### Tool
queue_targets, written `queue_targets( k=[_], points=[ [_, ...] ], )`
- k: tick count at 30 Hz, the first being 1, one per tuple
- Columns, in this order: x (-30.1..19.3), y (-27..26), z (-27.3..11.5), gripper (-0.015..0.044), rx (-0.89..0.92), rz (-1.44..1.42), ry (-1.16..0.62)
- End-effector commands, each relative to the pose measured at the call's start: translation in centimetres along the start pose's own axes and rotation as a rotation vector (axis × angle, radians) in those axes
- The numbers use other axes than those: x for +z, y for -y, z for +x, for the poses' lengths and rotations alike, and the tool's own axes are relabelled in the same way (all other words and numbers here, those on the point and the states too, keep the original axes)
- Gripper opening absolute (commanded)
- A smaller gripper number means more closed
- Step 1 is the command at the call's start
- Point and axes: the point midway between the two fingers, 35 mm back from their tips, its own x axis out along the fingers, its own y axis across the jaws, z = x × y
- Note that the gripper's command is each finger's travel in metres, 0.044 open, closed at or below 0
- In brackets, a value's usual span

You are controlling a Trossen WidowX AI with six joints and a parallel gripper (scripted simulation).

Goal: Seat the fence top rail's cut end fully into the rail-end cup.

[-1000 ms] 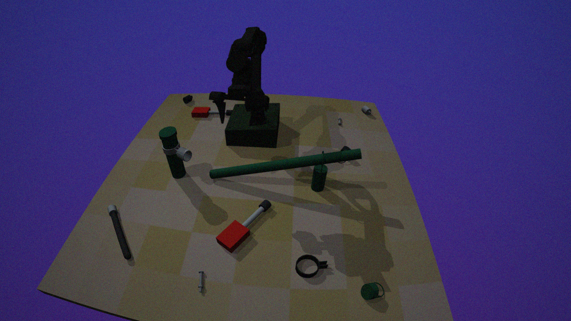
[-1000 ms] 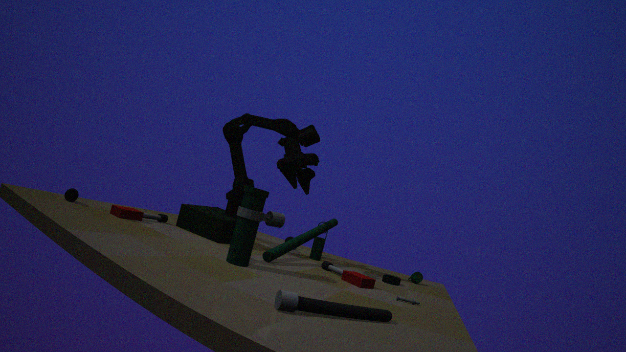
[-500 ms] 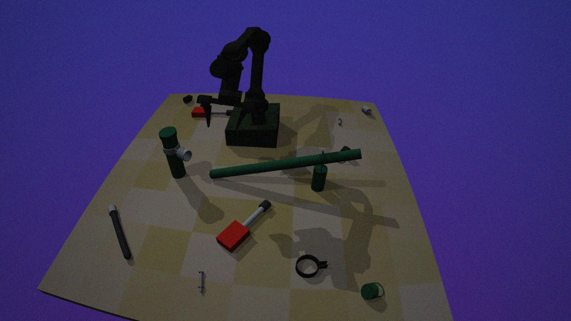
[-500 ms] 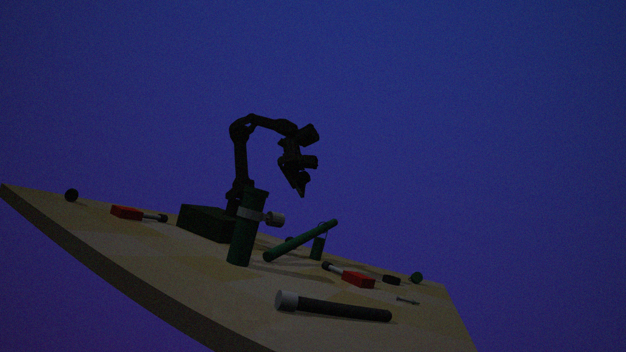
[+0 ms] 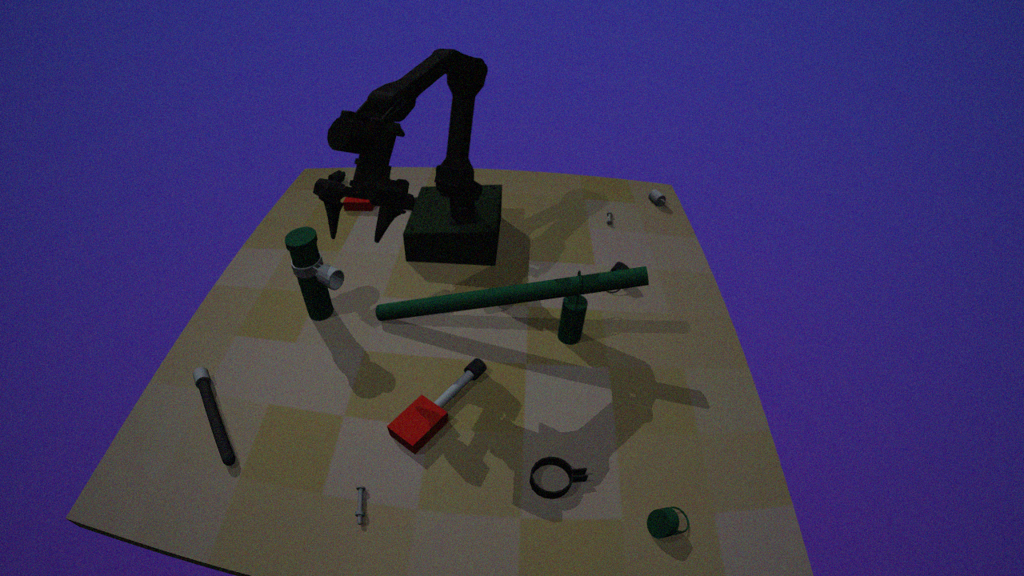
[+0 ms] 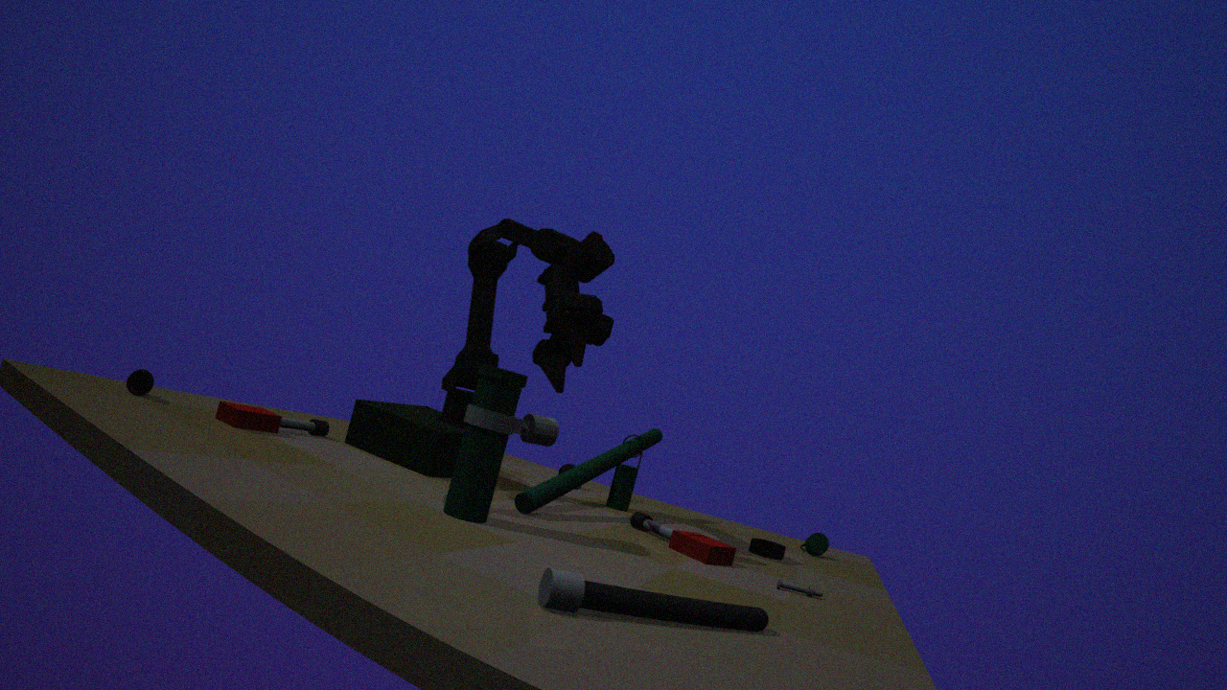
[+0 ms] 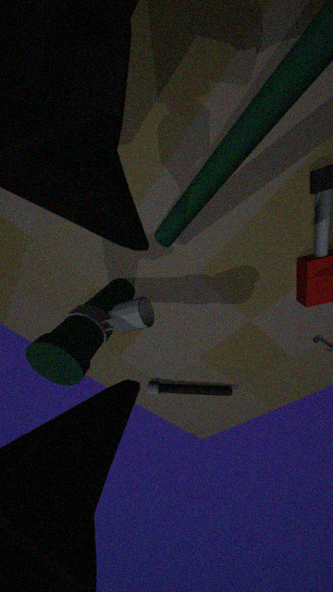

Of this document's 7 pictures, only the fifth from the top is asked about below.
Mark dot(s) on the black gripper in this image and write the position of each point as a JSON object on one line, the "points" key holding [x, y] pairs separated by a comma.
{"points": [[332, 191]]}

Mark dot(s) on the black band clamp with two tabs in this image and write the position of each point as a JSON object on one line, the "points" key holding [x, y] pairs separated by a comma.
{"points": [[574, 476]]}

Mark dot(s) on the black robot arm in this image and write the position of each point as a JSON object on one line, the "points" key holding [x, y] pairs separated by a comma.
{"points": [[372, 130]]}

